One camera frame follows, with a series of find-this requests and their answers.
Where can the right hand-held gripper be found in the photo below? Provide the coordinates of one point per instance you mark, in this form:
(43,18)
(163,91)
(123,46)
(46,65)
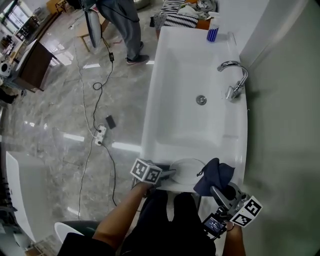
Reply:
(246,212)

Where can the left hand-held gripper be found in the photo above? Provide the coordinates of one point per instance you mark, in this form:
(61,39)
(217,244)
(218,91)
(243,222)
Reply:
(145,171)

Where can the white round plate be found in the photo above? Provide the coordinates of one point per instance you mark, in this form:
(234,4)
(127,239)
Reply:
(187,171)

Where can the dark blue cloth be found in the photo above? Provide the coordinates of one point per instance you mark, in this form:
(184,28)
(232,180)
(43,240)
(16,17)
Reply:
(215,175)

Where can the person's left forearm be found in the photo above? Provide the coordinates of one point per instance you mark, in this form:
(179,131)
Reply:
(120,215)

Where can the person's right forearm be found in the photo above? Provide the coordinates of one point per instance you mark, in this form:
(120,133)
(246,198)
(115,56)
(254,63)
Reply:
(235,242)

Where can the small black display device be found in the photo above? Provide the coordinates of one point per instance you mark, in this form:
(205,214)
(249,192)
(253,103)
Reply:
(213,225)

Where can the person's black trousers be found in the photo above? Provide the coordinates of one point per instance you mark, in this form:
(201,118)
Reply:
(160,230)

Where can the black power adapter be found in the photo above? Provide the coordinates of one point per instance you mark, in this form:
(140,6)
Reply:
(110,122)

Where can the chrome sink drain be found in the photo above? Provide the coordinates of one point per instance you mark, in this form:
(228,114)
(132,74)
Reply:
(201,99)

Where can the white power strip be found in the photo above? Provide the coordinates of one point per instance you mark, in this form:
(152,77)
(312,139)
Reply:
(100,133)

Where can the white ceramic sink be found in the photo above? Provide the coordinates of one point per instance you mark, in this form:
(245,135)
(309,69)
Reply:
(187,87)

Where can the chrome faucet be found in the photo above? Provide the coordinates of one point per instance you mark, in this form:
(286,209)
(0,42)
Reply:
(237,85)

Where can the person's black t-shirt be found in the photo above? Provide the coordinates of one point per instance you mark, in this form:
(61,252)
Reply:
(80,245)

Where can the white and grey seat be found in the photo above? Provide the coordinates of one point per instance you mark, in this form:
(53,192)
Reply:
(67,228)

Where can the white counter unit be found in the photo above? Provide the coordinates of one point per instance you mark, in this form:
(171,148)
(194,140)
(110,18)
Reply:
(27,190)

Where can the blue striped spray bottle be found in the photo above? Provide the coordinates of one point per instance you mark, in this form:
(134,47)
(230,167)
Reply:
(213,31)

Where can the orange wooden box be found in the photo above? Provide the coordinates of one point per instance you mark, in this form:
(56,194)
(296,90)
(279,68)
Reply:
(203,24)

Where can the black white striped cloth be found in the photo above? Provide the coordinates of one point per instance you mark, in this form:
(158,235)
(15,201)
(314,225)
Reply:
(175,17)

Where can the grey chair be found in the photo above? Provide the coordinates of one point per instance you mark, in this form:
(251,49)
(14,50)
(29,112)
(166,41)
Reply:
(92,27)

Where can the light wooden table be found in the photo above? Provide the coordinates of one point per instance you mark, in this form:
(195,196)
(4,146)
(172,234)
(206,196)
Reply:
(87,30)

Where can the pile of light clothes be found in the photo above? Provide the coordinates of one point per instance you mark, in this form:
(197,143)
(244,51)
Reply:
(197,8)

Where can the dark brown cabinet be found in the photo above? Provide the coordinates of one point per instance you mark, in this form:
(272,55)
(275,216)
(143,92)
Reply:
(35,67)

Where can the white round appliance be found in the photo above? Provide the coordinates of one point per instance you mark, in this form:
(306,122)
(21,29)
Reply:
(5,69)

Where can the wooden stool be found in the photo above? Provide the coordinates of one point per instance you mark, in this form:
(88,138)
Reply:
(56,6)

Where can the display shelf with items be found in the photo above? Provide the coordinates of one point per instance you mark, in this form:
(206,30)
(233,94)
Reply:
(15,25)

